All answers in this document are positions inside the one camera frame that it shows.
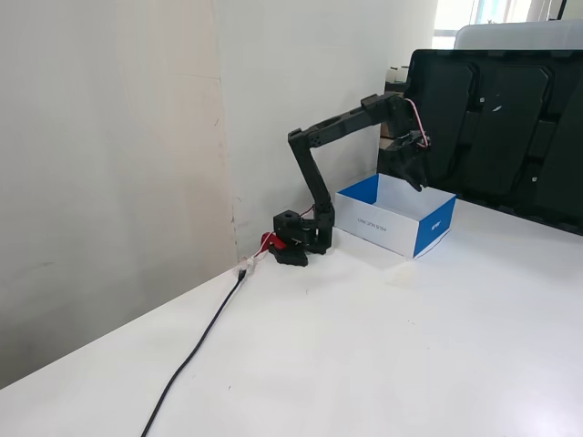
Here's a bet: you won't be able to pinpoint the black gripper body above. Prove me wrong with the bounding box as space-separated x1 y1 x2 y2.
378 130 433 182

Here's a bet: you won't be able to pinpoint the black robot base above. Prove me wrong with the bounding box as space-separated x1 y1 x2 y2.
266 208 336 268

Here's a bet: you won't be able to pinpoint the blue and white cardboard box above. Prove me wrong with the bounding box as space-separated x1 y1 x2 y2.
334 172 458 260

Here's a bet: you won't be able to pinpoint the large black plastic tray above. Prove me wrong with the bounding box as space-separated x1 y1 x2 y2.
376 47 583 237

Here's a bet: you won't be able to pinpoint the red table clamp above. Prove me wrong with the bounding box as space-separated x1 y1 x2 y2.
258 230 287 252

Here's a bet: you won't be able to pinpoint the white translucent plastic container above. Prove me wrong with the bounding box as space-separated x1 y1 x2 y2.
454 19 583 52

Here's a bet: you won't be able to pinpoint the red and white servo wires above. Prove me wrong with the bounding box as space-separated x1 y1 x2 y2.
404 97 435 147

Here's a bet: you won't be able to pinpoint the white taped cable connector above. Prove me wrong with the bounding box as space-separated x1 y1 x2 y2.
234 255 259 278

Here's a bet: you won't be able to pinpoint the black power cable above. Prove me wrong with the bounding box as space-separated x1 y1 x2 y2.
138 268 250 437

